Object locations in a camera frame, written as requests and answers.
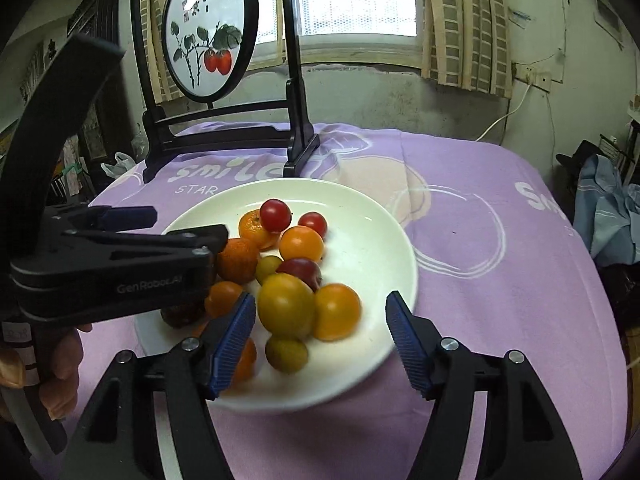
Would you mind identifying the person's left hand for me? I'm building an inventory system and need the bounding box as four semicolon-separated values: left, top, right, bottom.
39;321;93;423

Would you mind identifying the dark wooden cabinet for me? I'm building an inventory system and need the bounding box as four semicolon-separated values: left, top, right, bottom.
67;0;121;161

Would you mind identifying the yellow-green tomato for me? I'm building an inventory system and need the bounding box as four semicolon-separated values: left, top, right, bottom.
257;273;316;339

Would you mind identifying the dark red tomato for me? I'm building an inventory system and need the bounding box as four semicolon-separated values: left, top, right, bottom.
276;257;323;292

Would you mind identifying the white plastic bag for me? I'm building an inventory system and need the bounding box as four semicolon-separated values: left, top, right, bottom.
101;151;137;179

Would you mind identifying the purple printed tablecloth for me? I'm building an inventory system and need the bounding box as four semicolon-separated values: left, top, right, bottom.
75;121;631;480

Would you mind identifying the beige checked curtain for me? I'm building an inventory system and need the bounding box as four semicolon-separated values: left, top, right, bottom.
144;0;173;106
419;0;513;98

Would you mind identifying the white oval plate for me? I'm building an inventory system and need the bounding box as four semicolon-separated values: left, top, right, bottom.
134;178;419;413

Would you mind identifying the white wall socket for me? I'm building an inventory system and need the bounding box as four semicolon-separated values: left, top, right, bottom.
514;62;552;92

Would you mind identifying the blue clothes pile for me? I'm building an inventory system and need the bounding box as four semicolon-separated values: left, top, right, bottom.
572;154;640;263

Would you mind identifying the round painted screen black stand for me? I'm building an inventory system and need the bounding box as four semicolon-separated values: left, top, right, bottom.
130;0;321;184

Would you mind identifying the large mandarin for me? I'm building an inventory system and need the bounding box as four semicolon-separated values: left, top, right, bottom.
232;337;258;382

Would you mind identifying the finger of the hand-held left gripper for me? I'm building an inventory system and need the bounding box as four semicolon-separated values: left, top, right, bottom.
45;204;159;235
60;223;230;263

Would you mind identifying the white power cable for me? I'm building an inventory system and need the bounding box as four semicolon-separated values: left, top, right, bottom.
474;80;532;143

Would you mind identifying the red cherry tomato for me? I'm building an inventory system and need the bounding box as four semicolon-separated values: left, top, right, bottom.
298;211;328;239
259;199;292;234

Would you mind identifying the dark water chestnut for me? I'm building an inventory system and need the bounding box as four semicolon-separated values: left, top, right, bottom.
160;302;208;330

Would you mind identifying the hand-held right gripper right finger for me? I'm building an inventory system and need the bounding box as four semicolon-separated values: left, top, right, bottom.
385;290;583;480

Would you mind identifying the orange tomato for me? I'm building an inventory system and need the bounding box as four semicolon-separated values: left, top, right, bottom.
205;281;246;319
278;226;324;263
313;283;362;342

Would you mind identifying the black hat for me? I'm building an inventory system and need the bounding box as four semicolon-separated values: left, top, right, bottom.
556;140;606;171

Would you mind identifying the white wall electrical box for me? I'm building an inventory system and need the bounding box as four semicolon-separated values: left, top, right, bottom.
592;0;626;43

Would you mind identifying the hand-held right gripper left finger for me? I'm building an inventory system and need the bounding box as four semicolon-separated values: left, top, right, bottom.
60;291;257;480

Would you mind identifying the window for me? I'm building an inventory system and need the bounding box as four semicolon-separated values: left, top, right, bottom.
247;0;421;68

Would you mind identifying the small yellow round fruit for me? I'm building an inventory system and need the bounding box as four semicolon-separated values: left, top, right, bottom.
265;335;309;374
255;255;284;286

